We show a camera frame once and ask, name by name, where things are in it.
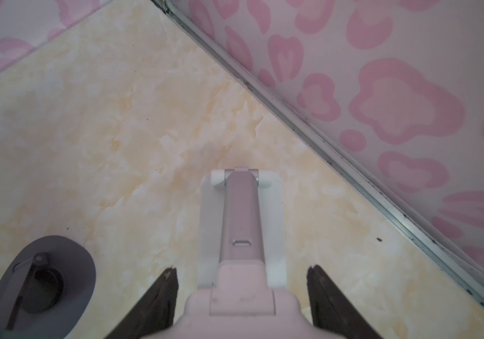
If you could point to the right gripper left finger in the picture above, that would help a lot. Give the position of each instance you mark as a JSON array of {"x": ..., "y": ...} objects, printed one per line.
[{"x": 155, "y": 310}]

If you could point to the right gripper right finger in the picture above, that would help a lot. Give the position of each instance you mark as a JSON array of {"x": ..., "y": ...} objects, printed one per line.
[{"x": 331, "y": 310}]

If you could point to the grey round stand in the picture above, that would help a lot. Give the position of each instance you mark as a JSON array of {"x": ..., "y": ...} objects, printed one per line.
[{"x": 47, "y": 287}]

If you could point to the white folding phone stand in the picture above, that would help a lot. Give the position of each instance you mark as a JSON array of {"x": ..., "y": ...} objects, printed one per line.
[{"x": 242, "y": 271}]

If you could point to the aluminium frame strut right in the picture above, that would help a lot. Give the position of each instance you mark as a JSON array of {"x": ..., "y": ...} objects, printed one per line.
[{"x": 458, "y": 266}]

